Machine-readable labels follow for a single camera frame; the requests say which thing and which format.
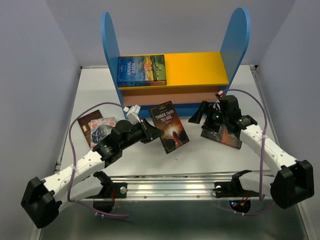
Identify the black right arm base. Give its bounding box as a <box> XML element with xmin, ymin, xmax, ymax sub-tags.
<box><xmin>211</xmin><ymin>170</ymin><xmax>259</xmax><ymax>215</ymax></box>

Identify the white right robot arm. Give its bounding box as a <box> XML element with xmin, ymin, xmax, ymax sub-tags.
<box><xmin>188</xmin><ymin>95</ymin><xmax>315</xmax><ymax>209</ymax></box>

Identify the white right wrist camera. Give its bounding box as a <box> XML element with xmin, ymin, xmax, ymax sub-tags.
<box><xmin>214</xmin><ymin>90</ymin><xmax>226</xmax><ymax>110</ymax></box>

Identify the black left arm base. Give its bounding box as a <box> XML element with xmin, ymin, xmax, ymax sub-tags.
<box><xmin>86</xmin><ymin>171</ymin><xmax>128</xmax><ymax>218</ymax></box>

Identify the Jane Eyre book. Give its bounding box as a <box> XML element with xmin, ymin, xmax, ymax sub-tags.
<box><xmin>117</xmin><ymin>81</ymin><xmax>167</xmax><ymax>88</ymax></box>

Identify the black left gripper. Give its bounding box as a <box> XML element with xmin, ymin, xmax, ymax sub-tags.
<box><xmin>120</xmin><ymin>117</ymin><xmax>164</xmax><ymax>150</ymax></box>

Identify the blue yellow wooden bookshelf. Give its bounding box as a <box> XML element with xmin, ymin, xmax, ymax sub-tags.
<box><xmin>101</xmin><ymin>7</ymin><xmax>251</xmax><ymax>118</ymax></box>

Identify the dark red book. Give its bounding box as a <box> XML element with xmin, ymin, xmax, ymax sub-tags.
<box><xmin>77</xmin><ymin>109</ymin><xmax>103</xmax><ymax>147</ymax></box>

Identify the A Tale of Two Cities book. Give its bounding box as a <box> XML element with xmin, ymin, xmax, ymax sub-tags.
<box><xmin>200</xmin><ymin>126</ymin><xmax>242</xmax><ymax>150</ymax></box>

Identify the Animal Farm book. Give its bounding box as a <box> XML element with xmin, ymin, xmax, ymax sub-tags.
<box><xmin>116</xmin><ymin>54</ymin><xmax>167</xmax><ymax>82</ymax></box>

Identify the aluminium mounting rail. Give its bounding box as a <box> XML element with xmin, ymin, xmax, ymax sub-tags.
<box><xmin>39</xmin><ymin>171</ymin><xmax>306</xmax><ymax>201</ymax></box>

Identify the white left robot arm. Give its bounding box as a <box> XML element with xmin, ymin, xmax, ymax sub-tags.
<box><xmin>21</xmin><ymin>118</ymin><xmax>164</xmax><ymax>229</ymax></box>

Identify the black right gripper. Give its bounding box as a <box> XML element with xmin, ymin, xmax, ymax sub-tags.
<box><xmin>187</xmin><ymin>100</ymin><xmax>229</xmax><ymax>133</ymax></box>

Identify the Little Women floral book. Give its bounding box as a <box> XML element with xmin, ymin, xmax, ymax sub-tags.
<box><xmin>90</xmin><ymin>117</ymin><xmax>117</xmax><ymax>149</ymax></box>

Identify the Three Days to See book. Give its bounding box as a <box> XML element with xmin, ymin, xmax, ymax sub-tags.
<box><xmin>148</xmin><ymin>101</ymin><xmax>190</xmax><ymax>154</ymax></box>

